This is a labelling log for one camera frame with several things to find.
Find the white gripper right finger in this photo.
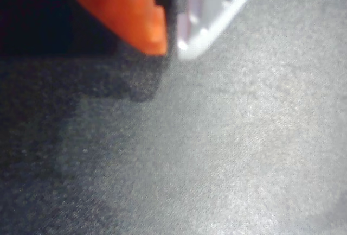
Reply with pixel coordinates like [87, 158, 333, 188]
[176, 0, 269, 62]

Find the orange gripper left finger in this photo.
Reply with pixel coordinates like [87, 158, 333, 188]
[62, 0, 169, 56]

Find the black table mat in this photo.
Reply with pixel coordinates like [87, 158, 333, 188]
[0, 0, 347, 235]

